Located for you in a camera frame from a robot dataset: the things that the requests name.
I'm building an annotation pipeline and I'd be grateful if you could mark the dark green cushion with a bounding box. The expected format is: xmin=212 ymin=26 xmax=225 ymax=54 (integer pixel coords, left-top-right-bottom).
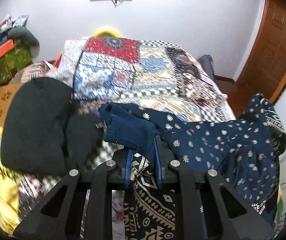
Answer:
xmin=7 ymin=26 xmax=40 ymax=47

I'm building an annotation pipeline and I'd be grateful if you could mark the black folded garment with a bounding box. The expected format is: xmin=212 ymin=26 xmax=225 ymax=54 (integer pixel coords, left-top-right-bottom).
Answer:
xmin=1 ymin=77 xmax=104 ymax=177

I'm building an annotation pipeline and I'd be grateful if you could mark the orange flat box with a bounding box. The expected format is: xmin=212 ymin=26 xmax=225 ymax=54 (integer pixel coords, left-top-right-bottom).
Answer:
xmin=0 ymin=39 xmax=15 ymax=58

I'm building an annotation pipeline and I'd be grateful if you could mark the navy patterned hooded garment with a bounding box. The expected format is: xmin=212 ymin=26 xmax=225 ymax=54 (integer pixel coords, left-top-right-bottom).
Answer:
xmin=99 ymin=94 xmax=283 ymax=239

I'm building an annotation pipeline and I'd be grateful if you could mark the yellow round object behind bed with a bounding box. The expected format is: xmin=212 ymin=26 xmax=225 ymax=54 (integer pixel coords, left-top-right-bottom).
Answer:
xmin=91 ymin=28 xmax=121 ymax=38

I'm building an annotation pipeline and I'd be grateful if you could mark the wooden door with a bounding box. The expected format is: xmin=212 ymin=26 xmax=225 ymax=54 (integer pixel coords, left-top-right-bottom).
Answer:
xmin=236 ymin=0 xmax=286 ymax=102

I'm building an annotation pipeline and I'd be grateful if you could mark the patchwork patterned bedspread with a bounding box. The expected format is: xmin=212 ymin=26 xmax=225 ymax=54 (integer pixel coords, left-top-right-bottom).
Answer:
xmin=15 ymin=36 xmax=237 ymax=240

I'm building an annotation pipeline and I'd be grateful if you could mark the yellow printed garment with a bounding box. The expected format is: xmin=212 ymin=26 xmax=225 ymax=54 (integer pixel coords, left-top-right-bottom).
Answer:
xmin=0 ymin=126 xmax=21 ymax=234

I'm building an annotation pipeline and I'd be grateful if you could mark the grey-blue backpack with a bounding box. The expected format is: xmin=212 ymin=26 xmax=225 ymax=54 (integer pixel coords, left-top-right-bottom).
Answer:
xmin=198 ymin=55 xmax=215 ymax=81

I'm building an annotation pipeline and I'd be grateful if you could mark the green patterned box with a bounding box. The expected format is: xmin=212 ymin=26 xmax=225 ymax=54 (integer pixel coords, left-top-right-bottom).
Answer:
xmin=0 ymin=44 xmax=32 ymax=86

